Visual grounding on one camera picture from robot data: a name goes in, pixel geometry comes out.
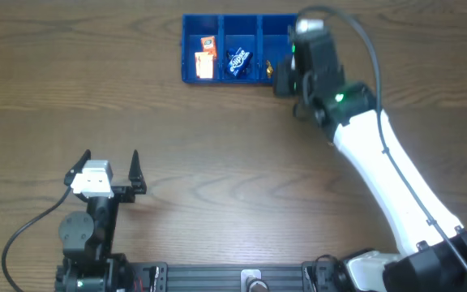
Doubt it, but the blue tray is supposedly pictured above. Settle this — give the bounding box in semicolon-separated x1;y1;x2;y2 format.
180;13;302;85

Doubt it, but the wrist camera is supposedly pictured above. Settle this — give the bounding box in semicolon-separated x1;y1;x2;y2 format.
70;159;114;200
295;17;326;36

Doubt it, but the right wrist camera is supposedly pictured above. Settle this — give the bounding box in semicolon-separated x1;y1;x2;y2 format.
295;17;326;36

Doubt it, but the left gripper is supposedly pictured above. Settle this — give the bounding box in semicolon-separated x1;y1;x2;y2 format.
63;148;148;204

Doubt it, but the mounting rail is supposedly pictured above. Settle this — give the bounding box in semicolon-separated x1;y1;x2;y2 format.
54;262;348;292

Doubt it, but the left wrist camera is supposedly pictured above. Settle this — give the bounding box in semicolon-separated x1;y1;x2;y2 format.
70;159;114;200

